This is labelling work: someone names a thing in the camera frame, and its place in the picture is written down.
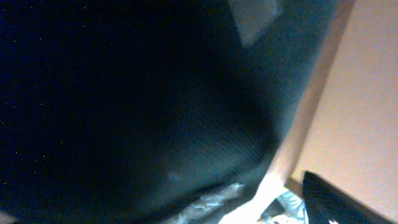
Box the teal garment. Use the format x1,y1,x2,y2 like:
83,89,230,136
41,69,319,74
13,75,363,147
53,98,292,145
1,0,337,223

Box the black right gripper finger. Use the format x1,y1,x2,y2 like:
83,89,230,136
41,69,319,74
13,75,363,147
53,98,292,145
302,171,393,224

